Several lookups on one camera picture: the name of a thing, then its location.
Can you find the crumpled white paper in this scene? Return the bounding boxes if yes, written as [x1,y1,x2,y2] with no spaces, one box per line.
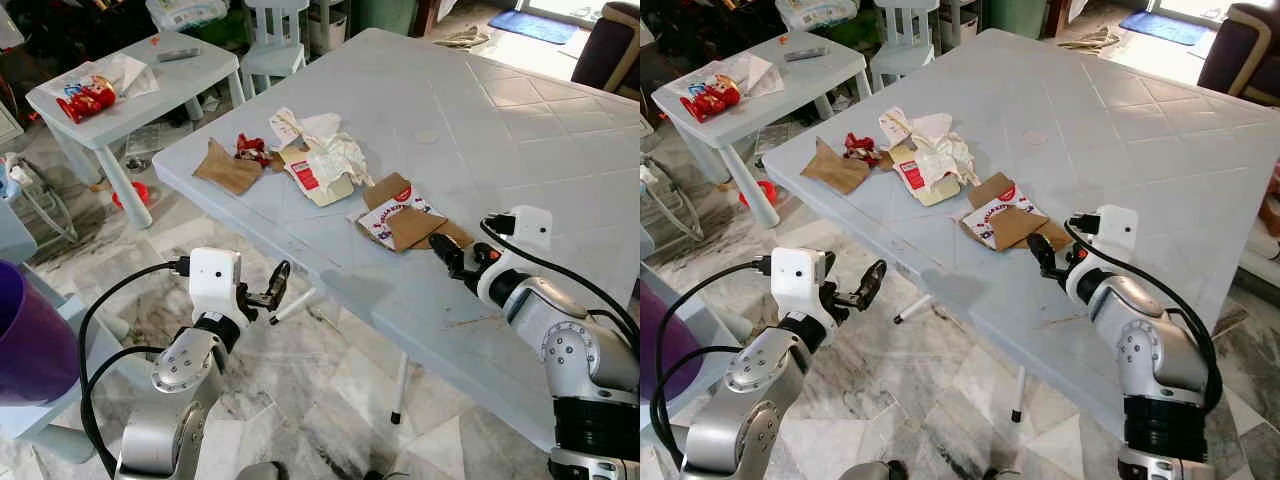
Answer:
[268,107,377,191]
[878,106,983,191]

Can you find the purple rubbish bin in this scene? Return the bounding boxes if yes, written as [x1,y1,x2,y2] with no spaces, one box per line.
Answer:
[0,259,83,408]
[640,279,707,403]

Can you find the green container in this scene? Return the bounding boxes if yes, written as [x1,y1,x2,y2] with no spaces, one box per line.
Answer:
[348,0,418,37]
[988,0,1049,40]

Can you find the red white printed brown bag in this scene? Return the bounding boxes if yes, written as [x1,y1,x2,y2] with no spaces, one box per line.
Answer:
[960,172,1076,253]
[356,172,477,254]

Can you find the red object on floor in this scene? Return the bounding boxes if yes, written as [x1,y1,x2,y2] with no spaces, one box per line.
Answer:
[111,180,153,212]
[740,179,781,209]

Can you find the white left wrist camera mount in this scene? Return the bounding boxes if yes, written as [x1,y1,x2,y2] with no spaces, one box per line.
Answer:
[187,247,244,325]
[770,247,837,327]

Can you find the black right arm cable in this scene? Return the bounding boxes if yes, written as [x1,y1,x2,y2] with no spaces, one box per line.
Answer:
[479,214,641,353]
[1062,213,1223,383]

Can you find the blue floor mat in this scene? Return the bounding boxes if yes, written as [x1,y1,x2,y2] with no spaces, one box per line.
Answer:
[487,9,581,47]
[1117,9,1213,47]

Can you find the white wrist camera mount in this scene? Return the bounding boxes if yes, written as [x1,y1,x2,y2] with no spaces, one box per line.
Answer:
[485,205,555,253]
[770,247,837,327]
[187,247,244,325]
[1074,205,1140,253]

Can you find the brown paper piece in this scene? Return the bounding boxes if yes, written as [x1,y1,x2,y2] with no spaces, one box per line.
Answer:
[800,137,873,196]
[192,138,265,197]

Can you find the cream carton with red label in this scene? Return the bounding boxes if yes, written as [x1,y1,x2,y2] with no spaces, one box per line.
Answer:
[277,140,359,209]
[888,140,966,208]

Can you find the white printed plastic bag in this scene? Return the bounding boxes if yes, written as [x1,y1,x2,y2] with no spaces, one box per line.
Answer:
[146,0,230,32]
[775,0,860,32]

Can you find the dark armchair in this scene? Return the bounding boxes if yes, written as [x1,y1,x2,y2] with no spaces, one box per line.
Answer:
[571,0,641,97]
[1196,2,1280,103]

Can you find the small pale plastic table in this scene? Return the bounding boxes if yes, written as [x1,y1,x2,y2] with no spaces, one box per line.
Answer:
[25,30,247,231]
[650,30,873,231]

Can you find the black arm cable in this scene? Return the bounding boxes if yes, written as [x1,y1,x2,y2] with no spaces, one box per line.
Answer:
[479,214,641,353]
[77,257,193,475]
[650,256,773,471]
[1062,213,1223,383]

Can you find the white plastic chair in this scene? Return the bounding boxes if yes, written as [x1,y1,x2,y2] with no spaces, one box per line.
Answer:
[868,0,943,93]
[238,0,313,99]

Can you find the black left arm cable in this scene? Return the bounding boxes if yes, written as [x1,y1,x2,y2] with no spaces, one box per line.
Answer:
[77,257,193,475]
[650,256,773,471]

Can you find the large pale blue plastic table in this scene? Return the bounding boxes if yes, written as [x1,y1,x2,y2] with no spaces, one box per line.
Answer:
[150,27,641,453]
[760,27,1280,441]

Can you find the white paper sheet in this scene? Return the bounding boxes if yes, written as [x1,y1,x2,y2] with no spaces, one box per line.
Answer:
[688,53,786,101]
[62,54,161,101]

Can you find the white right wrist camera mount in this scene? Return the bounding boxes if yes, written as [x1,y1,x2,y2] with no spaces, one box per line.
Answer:
[1074,205,1140,253]
[485,205,555,253]

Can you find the beige slippers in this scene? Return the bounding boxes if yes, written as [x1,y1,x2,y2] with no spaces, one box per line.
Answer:
[432,26,492,52]
[1057,26,1123,52]

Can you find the small red crumpled wrapper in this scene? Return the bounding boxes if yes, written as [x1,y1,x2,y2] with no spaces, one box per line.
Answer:
[843,132,883,167]
[234,133,274,168]

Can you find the white wire rack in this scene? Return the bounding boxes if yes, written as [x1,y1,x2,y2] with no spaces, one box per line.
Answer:
[0,153,79,247]
[640,153,707,243]

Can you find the red snack bag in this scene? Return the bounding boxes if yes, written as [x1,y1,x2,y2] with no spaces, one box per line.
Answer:
[680,75,744,124]
[56,75,119,125]

